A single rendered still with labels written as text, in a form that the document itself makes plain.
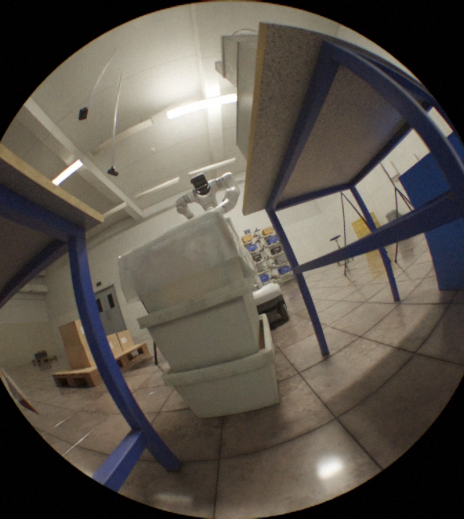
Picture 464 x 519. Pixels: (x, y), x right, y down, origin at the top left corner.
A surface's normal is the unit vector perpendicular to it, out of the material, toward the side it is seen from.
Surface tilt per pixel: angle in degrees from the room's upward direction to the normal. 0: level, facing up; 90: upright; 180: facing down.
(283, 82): 180
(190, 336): 96
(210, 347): 96
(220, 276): 96
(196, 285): 96
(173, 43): 180
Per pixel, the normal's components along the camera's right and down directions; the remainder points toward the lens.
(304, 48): 0.36, 0.92
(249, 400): -0.11, -0.01
